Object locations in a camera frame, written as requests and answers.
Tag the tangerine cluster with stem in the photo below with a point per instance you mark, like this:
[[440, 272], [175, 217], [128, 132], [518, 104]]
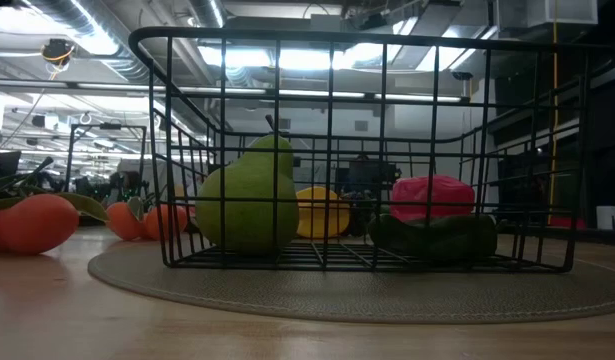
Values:
[[32, 222], [122, 220]]

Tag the green pear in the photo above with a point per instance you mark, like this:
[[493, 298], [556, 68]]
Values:
[[249, 210]]

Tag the red bin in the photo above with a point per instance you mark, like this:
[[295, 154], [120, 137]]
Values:
[[569, 223]]

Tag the red bell pepper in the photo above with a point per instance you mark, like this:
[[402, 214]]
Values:
[[444, 195]]

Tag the black background rig frame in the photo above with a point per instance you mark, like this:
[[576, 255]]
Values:
[[69, 150]]

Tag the dark background monitor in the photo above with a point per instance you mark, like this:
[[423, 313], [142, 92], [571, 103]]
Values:
[[2, 164]]

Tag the dark green cucumber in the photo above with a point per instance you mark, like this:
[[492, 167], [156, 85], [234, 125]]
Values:
[[447, 240]]

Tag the yellow bell pepper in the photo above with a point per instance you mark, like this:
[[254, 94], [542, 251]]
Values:
[[312, 215]]

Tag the round grey placemat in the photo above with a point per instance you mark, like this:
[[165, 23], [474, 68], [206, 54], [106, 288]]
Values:
[[337, 295]]

